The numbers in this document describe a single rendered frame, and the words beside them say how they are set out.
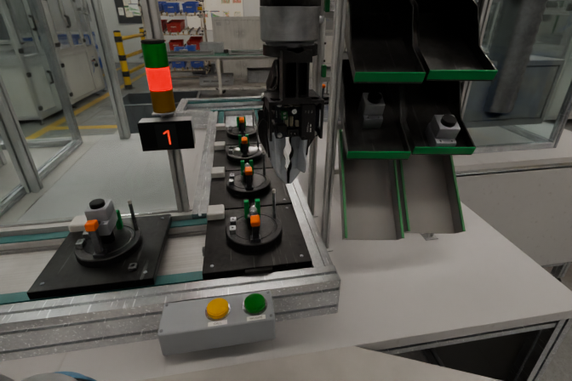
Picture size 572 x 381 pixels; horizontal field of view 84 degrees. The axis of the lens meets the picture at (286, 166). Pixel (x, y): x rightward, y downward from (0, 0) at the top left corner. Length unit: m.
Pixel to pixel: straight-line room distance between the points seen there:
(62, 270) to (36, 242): 0.21
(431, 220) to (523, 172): 1.04
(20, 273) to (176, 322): 0.46
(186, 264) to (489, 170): 1.38
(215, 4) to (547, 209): 10.31
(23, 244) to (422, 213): 1.01
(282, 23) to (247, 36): 7.58
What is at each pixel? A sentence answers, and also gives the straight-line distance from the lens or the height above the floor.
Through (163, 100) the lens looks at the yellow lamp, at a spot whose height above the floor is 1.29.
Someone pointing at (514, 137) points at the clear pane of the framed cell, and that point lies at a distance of 1.89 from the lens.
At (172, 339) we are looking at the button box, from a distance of 0.68.
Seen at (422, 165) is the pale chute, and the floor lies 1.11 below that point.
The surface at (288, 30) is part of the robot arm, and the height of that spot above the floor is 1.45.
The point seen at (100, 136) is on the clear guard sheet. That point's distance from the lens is 0.91.
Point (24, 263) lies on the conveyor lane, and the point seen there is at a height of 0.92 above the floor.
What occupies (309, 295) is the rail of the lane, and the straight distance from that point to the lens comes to 0.73.
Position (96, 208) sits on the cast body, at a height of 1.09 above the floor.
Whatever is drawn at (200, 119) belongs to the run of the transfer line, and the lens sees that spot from 1.92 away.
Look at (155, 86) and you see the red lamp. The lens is 0.78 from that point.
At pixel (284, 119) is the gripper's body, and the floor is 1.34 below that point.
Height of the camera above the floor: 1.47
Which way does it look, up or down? 26 degrees down
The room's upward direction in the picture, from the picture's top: straight up
